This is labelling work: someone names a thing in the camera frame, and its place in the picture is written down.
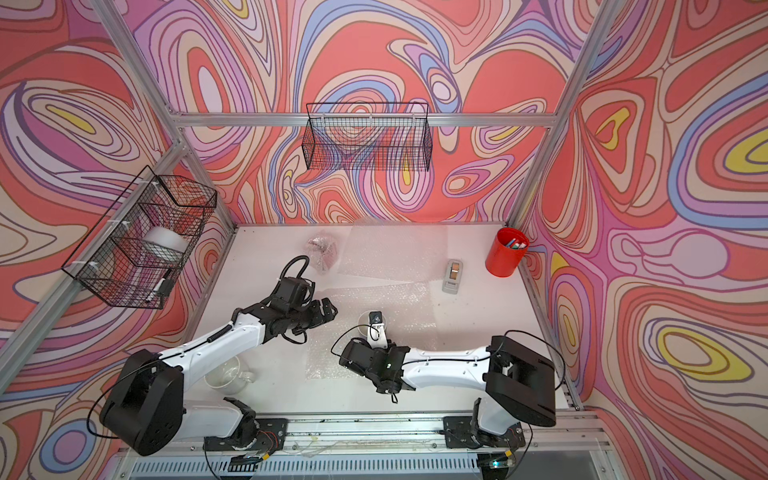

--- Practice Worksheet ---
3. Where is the bubble wrap sheet around mug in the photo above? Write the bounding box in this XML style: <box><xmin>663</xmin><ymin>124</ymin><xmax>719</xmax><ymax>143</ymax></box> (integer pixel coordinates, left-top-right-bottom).
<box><xmin>304</xmin><ymin>232</ymin><xmax>340</xmax><ymax>274</ymax></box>

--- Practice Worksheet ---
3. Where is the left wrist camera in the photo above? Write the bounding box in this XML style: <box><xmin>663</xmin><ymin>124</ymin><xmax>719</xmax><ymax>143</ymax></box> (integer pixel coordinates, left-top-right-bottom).
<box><xmin>275</xmin><ymin>277</ymin><xmax>315</xmax><ymax>309</ymax></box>

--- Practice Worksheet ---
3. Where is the flat bubble wrap sheet stack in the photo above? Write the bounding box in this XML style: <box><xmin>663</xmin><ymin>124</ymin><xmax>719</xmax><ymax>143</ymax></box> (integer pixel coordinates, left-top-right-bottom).
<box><xmin>338</xmin><ymin>224</ymin><xmax>448</xmax><ymax>282</ymax></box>

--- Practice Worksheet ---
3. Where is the black marker in basket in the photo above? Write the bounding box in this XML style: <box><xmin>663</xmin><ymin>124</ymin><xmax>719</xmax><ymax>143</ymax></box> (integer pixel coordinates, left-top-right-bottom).
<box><xmin>148</xmin><ymin>277</ymin><xmax>174</xmax><ymax>301</ymax></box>

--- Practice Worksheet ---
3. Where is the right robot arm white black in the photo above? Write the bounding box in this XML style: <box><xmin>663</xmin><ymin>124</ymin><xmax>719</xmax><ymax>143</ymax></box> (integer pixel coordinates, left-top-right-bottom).
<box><xmin>336</xmin><ymin>335</ymin><xmax>557</xmax><ymax>449</ymax></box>

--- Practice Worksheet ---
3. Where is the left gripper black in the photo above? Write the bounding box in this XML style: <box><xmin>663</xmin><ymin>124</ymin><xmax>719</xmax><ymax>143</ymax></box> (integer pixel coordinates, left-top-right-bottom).
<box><xmin>287</xmin><ymin>296</ymin><xmax>340</xmax><ymax>335</ymax></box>

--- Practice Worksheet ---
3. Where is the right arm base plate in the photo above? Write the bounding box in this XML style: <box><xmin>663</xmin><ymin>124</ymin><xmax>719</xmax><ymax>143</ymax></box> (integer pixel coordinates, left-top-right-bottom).
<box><xmin>438</xmin><ymin>416</ymin><xmax>526</xmax><ymax>451</ymax></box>

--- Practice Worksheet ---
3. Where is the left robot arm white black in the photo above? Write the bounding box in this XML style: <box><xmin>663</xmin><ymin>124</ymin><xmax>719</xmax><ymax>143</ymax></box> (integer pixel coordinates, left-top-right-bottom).
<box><xmin>99</xmin><ymin>298</ymin><xmax>338</xmax><ymax>456</ymax></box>

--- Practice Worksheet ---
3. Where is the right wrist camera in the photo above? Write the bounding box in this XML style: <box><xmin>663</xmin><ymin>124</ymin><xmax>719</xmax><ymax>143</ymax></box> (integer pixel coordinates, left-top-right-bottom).
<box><xmin>367</xmin><ymin>323</ymin><xmax>388</xmax><ymax>349</ymax></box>

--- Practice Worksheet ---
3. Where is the red pen holder cup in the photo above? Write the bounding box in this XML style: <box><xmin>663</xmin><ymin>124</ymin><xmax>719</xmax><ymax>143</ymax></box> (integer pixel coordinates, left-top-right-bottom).
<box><xmin>485</xmin><ymin>227</ymin><xmax>530</xmax><ymax>278</ymax></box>

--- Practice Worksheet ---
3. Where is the black wire basket back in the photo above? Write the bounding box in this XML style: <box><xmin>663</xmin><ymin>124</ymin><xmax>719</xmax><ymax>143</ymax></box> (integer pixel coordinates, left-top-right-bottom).
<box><xmin>301</xmin><ymin>101</ymin><xmax>433</xmax><ymax>173</ymax></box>

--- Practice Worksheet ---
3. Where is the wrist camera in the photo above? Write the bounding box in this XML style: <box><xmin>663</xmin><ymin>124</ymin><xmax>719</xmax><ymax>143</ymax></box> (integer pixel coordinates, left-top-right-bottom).
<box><xmin>275</xmin><ymin>277</ymin><xmax>315</xmax><ymax>309</ymax></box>
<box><xmin>367</xmin><ymin>323</ymin><xmax>388</xmax><ymax>349</ymax></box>

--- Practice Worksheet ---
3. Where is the red mug black handle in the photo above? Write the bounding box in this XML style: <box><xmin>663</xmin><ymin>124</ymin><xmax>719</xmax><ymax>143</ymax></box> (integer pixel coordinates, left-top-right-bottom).
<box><xmin>307</xmin><ymin>237</ymin><xmax>333</xmax><ymax>255</ymax></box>

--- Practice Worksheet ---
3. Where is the lavender ceramic mug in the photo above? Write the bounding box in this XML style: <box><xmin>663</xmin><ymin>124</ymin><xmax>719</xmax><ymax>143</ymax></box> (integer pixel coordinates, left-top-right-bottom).
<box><xmin>357</xmin><ymin>310</ymin><xmax>385</xmax><ymax>335</ymax></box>

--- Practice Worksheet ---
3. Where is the black wire basket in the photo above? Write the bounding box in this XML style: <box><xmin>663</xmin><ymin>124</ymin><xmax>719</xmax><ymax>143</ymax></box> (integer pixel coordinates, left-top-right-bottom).
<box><xmin>61</xmin><ymin>167</ymin><xmax>218</xmax><ymax>310</ymax></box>
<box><xmin>301</xmin><ymin>101</ymin><xmax>433</xmax><ymax>173</ymax></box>

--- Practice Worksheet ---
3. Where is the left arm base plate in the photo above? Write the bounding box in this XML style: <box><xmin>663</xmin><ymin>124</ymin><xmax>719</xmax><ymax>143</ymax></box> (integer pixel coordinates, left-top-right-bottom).
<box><xmin>203</xmin><ymin>418</ymin><xmax>289</xmax><ymax>454</ymax></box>

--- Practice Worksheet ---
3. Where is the black wire basket left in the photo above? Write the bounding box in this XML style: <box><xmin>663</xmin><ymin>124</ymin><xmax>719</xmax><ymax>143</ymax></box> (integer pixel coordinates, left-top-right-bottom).
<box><xmin>61</xmin><ymin>167</ymin><xmax>218</xmax><ymax>310</ymax></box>

